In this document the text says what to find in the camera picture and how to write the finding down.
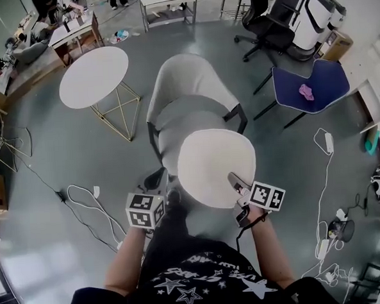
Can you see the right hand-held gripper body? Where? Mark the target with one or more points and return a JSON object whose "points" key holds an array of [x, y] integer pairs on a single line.
{"points": [[266, 196]]}

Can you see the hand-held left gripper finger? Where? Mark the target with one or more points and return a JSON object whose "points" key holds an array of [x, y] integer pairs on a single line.
{"points": [[154, 180]]}

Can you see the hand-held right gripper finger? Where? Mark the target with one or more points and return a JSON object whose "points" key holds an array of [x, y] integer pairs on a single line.
{"points": [[238, 182]]}

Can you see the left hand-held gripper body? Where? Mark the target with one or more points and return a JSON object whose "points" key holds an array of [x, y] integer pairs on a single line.
{"points": [[142, 212]]}

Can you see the white round cushion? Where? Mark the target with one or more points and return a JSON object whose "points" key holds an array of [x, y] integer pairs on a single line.
{"points": [[209, 159]]}

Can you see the grey upholstered chair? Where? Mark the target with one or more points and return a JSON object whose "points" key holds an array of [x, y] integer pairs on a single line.
{"points": [[189, 84]]}

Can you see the person's right forearm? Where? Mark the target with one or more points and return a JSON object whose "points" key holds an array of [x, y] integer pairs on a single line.
{"points": [[269, 249]]}

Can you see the person's left forearm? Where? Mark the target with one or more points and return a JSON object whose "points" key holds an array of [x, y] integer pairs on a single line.
{"points": [[127, 264]]}

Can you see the blue folding chair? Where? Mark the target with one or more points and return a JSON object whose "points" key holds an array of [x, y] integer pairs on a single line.
{"points": [[321, 88]]}

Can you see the black office chair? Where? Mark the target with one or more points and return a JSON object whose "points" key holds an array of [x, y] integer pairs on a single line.
{"points": [[266, 28]]}

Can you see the grey beanbag seat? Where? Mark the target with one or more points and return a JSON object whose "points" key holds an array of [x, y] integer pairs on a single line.
{"points": [[31, 52]]}

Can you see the person's black trouser leg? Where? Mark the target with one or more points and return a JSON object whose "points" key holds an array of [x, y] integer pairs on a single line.
{"points": [[172, 226]]}

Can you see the black star print shirt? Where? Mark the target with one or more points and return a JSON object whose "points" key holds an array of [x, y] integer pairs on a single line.
{"points": [[198, 282]]}

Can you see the pink cloth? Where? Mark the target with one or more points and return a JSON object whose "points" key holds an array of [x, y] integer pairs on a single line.
{"points": [[306, 91]]}

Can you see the teal plastic piece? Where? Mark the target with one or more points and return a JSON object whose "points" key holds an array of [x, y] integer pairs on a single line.
{"points": [[372, 145]]}

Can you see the round white gold-legged table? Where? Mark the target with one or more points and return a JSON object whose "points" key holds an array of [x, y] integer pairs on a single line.
{"points": [[92, 77]]}

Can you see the colourful floor bundle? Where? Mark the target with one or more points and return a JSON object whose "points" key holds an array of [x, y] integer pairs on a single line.
{"points": [[120, 36]]}

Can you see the white shelf unit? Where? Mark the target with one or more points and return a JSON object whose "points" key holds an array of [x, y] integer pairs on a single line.
{"points": [[370, 82]]}

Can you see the white wooden-legged desk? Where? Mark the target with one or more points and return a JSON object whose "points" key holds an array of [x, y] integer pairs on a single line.
{"points": [[70, 33]]}

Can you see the large white black machine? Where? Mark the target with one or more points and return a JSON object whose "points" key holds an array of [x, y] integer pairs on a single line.
{"points": [[310, 15]]}

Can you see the small white black machine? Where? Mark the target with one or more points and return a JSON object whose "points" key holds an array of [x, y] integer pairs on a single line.
{"points": [[336, 17]]}

